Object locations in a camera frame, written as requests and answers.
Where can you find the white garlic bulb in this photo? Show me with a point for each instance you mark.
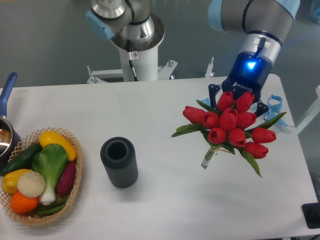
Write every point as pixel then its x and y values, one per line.
pixel 31 184

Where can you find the black device at table edge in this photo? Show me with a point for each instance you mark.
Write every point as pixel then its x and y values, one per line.
pixel 311 212

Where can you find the orange fruit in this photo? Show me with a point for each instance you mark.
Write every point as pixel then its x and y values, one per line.
pixel 21 204

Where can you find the dark green cucumber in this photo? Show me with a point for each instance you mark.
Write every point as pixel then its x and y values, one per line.
pixel 23 160

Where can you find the grey robot arm with blue caps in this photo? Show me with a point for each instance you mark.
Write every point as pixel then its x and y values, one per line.
pixel 266 24

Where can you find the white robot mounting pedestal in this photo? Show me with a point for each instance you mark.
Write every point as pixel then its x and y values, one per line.
pixel 137 65

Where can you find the dark grey ribbed vase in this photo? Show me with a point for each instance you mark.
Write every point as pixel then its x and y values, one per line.
pixel 118 156

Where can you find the red tulip bouquet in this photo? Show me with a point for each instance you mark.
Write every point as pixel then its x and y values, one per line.
pixel 228 127

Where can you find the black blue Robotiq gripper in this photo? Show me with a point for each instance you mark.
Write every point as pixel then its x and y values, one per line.
pixel 248 74

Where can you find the white frame at right edge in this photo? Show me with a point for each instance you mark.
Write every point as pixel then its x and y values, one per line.
pixel 310 113

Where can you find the silver robot arm base joint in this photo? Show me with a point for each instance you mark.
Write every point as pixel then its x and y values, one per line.
pixel 129 24

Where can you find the light blue ribbon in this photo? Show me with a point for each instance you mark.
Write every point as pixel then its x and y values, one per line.
pixel 275 102

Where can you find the woven wicker basket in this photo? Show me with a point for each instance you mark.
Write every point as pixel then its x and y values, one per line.
pixel 30 218

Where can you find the green bok choy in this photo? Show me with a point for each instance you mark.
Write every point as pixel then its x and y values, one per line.
pixel 50 162

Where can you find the purple sweet potato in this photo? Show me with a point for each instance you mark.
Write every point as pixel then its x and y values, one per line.
pixel 67 179

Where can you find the yellow bell pepper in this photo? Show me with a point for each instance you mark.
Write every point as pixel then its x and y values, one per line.
pixel 10 180

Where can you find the blue handled saucepan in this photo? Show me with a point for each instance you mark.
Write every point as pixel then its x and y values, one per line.
pixel 9 138

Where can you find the green bean pods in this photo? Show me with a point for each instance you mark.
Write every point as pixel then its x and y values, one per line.
pixel 51 209

